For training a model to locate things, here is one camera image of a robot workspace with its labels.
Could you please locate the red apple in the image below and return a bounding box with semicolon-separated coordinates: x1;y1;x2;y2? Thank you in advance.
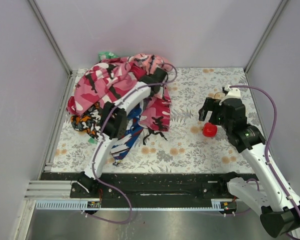
202;122;218;138

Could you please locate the salmon whale print cloth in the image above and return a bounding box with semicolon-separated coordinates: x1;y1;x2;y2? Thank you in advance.
130;53;173;75

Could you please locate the left aluminium corner post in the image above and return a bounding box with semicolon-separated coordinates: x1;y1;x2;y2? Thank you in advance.
27;0;73;76

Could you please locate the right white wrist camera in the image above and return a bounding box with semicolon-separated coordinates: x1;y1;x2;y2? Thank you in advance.
220;85;241;104

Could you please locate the orange black camouflage cloth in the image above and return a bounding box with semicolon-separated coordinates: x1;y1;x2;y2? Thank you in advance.
70;102;103;140

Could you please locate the aluminium corner post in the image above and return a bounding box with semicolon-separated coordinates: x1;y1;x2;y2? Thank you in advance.
27;0;73;76
244;0;290;74

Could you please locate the green white cloth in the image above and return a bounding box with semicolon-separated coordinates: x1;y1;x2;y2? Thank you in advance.
85;51;118;144

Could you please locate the white slotted cable duct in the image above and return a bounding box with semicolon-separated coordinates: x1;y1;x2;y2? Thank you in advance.
35;200;237;212

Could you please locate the blue white patterned cloth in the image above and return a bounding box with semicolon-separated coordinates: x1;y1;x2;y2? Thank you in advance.
110;103;144;166

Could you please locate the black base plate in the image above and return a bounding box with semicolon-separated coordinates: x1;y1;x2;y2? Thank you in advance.
69;172;261;210

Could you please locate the aluminium front rail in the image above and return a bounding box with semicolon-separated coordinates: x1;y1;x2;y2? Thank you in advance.
24;180;72;200

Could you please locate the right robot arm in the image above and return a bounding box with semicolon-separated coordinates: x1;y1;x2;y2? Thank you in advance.
198;97;300;238

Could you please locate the pink camouflage cloth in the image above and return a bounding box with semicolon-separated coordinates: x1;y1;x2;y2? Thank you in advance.
66;53;173;132

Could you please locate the right aluminium corner post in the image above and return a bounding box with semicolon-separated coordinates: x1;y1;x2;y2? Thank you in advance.
244;0;290;74

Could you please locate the amber drinking glass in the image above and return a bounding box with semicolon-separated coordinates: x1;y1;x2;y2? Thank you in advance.
208;91;226;100

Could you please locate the floral table mat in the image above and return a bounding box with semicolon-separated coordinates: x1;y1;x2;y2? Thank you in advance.
49;67;261;174

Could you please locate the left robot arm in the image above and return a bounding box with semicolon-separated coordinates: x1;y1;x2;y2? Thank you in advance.
77;67;168;193

